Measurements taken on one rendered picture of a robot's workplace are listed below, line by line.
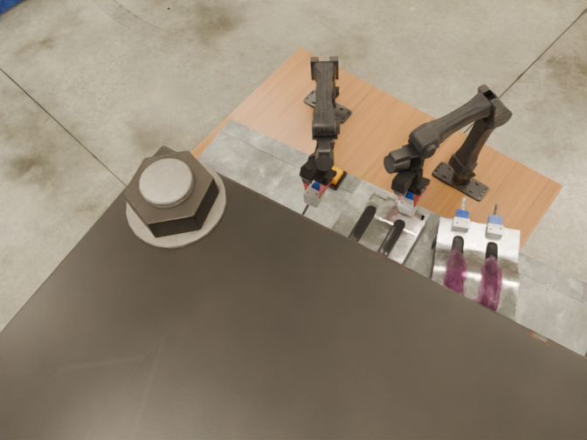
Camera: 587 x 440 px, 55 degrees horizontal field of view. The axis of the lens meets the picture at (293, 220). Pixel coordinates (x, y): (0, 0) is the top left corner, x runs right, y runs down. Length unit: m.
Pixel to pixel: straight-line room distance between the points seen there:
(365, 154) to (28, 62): 2.62
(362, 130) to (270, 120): 0.37
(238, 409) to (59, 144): 3.11
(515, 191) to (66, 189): 2.34
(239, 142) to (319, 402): 1.74
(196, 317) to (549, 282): 1.56
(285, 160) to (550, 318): 1.06
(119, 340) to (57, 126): 3.12
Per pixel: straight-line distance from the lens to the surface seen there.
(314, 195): 1.85
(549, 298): 1.98
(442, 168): 2.12
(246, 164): 2.14
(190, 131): 3.34
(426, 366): 0.56
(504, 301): 1.84
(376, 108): 2.28
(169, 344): 0.58
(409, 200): 1.86
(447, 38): 3.75
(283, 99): 2.32
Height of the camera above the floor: 2.54
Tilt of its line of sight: 61 degrees down
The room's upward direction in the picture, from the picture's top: 9 degrees counter-clockwise
